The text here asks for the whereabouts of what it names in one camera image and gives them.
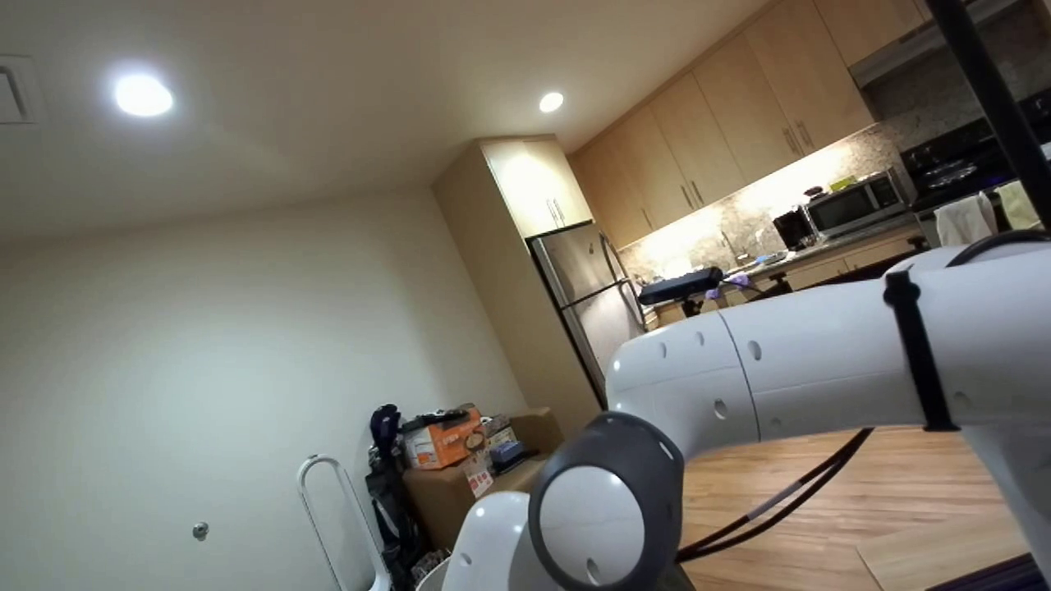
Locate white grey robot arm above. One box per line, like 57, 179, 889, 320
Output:
441, 229, 1051, 591

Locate stainless steel refrigerator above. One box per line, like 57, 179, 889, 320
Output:
526, 224, 643, 407

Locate orange package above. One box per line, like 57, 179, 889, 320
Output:
403, 407, 487, 471

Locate small recessed ceiling light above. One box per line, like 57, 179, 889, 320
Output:
537, 90, 570, 115

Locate brown cardboard box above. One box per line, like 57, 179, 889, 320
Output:
403, 457, 547, 548

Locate black backpack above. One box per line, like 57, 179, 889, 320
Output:
364, 404, 429, 591

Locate white metal step stool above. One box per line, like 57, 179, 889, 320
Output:
296, 453, 392, 591

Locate silver microwave oven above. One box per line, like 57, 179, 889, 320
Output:
805, 172, 906, 239

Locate light wood upper cabinets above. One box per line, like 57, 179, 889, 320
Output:
573, 0, 931, 243

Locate round ceiling light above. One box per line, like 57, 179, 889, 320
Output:
111, 69, 176, 120

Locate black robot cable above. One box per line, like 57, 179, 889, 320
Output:
678, 425, 877, 569

